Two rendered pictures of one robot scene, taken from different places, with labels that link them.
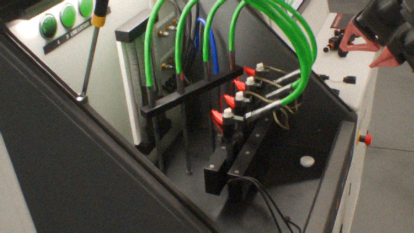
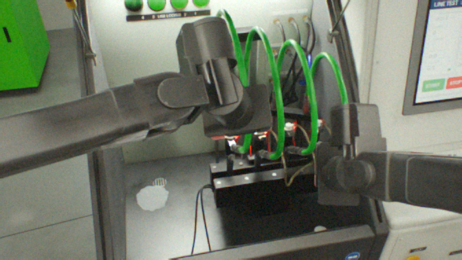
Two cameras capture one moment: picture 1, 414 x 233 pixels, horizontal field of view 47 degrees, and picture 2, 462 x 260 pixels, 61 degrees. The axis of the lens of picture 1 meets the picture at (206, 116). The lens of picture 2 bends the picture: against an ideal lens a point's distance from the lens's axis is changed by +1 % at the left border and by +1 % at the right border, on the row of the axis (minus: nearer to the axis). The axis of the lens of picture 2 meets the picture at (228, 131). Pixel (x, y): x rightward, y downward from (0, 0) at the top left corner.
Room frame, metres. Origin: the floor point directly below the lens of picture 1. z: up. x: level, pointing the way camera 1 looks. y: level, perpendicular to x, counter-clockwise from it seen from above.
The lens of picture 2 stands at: (0.43, -0.67, 1.73)
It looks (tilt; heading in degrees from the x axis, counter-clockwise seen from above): 37 degrees down; 52
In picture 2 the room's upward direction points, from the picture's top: straight up
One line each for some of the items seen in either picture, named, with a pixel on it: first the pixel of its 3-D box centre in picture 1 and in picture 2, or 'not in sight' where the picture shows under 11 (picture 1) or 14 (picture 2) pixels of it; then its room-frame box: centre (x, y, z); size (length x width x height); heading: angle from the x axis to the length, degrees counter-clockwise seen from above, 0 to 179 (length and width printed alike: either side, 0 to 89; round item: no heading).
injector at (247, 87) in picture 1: (254, 117); (286, 159); (1.06, -0.13, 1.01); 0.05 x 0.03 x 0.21; 64
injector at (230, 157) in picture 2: (233, 151); (230, 168); (0.91, -0.06, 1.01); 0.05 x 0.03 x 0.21; 64
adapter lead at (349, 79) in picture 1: (335, 78); not in sight; (1.27, -0.41, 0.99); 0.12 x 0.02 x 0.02; 71
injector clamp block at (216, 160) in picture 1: (246, 155); (269, 185); (1.03, -0.10, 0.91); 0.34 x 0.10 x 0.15; 154
